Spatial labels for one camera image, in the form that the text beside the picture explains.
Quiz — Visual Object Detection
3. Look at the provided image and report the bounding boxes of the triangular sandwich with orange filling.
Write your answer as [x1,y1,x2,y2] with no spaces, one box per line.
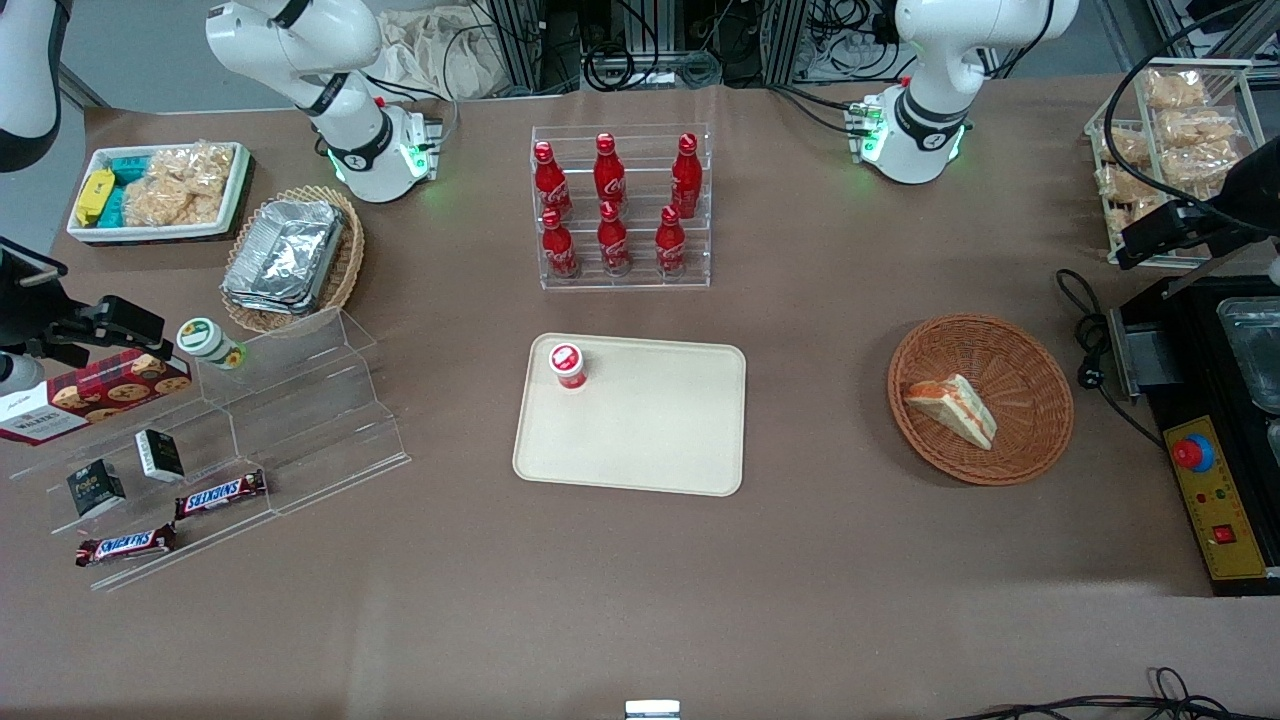
[904,373,1000,452]

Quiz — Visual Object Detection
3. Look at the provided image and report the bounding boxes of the round brown wicker basket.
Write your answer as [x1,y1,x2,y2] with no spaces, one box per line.
[887,314,1076,488]

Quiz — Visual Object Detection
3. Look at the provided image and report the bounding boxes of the oval light wicker basket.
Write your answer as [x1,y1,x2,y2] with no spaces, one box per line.
[219,184,367,336]

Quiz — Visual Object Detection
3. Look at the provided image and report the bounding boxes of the beige plastic serving tray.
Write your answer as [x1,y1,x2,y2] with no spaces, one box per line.
[512,333,749,498]

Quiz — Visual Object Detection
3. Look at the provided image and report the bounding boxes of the red tartan cookie box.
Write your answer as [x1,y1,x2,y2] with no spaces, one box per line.
[0,348,194,447]

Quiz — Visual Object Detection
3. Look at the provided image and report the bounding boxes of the black countertop grill appliance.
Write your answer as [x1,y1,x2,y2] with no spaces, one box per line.
[1107,240,1280,599]

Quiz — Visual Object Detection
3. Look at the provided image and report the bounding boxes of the clear bag of fried snacks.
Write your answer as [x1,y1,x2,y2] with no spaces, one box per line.
[1096,164,1163,207]
[1104,200,1169,243]
[1099,127,1153,167]
[1144,70,1208,111]
[1155,108,1238,151]
[1160,143,1251,189]

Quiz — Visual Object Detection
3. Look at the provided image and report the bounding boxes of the small black carton box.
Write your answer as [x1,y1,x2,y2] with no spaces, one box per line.
[66,458,128,520]
[134,428,187,484]

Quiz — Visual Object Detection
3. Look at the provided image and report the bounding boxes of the small cup with green lid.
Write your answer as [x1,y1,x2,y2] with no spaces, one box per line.
[176,317,247,372]

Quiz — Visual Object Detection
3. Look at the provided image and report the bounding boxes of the yellow snack packet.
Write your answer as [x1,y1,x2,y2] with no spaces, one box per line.
[75,168,117,228]

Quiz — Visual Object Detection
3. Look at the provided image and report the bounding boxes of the brown Snickers chocolate bar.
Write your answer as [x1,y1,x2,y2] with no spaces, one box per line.
[174,469,269,522]
[75,522,179,569]

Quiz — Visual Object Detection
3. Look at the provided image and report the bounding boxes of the clear bag of rice crackers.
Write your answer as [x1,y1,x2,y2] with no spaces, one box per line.
[122,143,236,229]

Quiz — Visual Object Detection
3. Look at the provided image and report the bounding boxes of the white rectangular plastic bin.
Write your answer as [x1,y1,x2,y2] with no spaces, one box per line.
[66,141,252,244]

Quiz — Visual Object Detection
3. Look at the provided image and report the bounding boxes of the stacked aluminium foil containers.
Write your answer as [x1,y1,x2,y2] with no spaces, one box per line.
[220,198,347,317]

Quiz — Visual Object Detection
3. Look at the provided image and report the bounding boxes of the clear acrylic stepped display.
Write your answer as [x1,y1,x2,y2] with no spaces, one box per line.
[8,305,412,594]

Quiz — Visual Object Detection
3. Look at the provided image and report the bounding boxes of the crumpled beige cloth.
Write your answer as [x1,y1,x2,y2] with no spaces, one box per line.
[373,6,513,102]

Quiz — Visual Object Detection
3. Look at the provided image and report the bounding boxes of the small cup with red lid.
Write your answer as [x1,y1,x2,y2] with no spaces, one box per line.
[547,342,589,392]

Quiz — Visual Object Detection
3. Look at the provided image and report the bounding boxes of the red cola bottle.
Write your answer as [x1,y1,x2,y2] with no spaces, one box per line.
[540,207,580,280]
[654,205,688,277]
[594,132,628,207]
[670,132,704,220]
[597,200,632,277]
[533,140,574,222]

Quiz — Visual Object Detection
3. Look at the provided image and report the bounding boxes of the clear acrylic bottle rack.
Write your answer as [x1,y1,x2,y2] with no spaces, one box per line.
[530,123,712,292]

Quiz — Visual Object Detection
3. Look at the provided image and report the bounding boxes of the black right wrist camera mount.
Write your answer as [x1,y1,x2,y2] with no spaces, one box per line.
[0,237,167,372]

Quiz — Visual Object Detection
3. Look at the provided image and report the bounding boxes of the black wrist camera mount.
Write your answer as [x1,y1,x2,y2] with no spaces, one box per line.
[1114,130,1280,272]
[0,237,167,372]

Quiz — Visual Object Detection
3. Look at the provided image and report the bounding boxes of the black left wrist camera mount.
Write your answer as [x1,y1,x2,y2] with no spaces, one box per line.
[1114,130,1280,272]

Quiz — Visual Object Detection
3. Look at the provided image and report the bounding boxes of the white wire shelf rack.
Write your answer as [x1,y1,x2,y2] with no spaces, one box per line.
[1084,58,1257,270]

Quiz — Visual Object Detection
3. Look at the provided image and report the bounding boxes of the black power cable with plug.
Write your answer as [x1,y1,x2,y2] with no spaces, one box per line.
[1055,268,1167,448]

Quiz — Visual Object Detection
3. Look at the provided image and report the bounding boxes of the black floor cables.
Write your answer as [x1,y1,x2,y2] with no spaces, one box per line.
[943,666,1280,720]

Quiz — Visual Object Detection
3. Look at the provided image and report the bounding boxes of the aluminium profile frame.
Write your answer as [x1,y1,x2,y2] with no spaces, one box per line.
[764,0,813,87]
[488,0,549,93]

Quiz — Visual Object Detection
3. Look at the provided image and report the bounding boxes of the tangled black background cables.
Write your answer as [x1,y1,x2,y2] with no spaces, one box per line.
[578,0,723,93]

